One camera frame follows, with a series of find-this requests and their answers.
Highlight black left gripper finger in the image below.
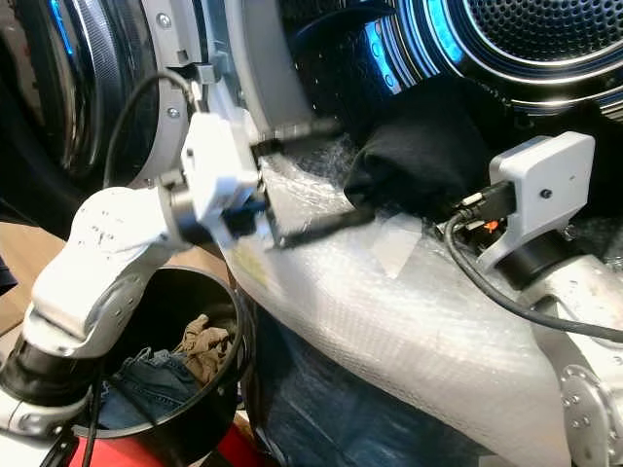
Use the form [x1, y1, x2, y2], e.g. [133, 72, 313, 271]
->
[250, 117, 344, 157]
[277, 204, 377, 250]

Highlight black garment with white print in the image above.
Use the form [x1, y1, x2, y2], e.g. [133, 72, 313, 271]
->
[345, 77, 499, 211]

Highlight white foam piece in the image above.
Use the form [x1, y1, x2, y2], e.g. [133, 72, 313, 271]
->
[369, 213, 425, 280]

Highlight grey washer door seal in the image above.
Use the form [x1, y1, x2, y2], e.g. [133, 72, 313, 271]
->
[224, 0, 366, 171]

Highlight wooden cabinet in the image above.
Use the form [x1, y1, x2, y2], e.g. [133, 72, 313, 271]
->
[0, 218, 61, 338]

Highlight black hanging garment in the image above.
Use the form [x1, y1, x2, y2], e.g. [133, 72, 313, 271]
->
[0, 0, 120, 236]

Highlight clear bubble wrap sheet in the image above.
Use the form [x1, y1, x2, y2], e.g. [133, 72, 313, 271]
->
[204, 126, 585, 467]

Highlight khaki garment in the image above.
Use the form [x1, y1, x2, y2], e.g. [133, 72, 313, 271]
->
[174, 312, 237, 386]

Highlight perforated steel washer drum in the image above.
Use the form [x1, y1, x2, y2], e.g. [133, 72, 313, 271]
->
[277, 0, 623, 120]

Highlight black round laundry bucket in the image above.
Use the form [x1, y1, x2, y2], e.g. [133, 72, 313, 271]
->
[58, 267, 251, 466]

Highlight round chrome washer door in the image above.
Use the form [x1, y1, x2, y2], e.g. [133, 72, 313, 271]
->
[49, 0, 223, 188]

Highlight blue denim jeans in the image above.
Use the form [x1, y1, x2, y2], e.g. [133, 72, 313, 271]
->
[95, 347, 202, 431]

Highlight red stool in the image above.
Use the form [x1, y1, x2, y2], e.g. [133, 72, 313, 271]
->
[58, 416, 275, 467]

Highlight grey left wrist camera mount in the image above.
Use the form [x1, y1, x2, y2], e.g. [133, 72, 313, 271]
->
[182, 110, 270, 250]

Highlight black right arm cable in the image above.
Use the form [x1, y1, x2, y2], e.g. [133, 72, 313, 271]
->
[444, 213, 623, 343]

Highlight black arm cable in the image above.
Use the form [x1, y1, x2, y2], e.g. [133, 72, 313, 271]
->
[101, 67, 207, 188]
[444, 213, 623, 343]

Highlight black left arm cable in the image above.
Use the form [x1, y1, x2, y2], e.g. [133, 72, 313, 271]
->
[101, 67, 207, 188]

